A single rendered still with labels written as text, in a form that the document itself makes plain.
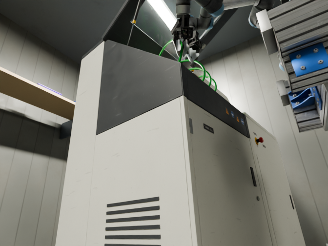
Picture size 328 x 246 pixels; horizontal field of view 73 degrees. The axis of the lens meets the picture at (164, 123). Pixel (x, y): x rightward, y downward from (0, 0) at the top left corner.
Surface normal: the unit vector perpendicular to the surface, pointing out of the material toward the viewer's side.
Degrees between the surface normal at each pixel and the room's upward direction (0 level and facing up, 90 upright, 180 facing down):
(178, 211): 90
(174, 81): 90
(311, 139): 90
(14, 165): 90
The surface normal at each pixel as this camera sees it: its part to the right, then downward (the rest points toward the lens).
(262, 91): -0.53, -0.33
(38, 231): 0.85, -0.26
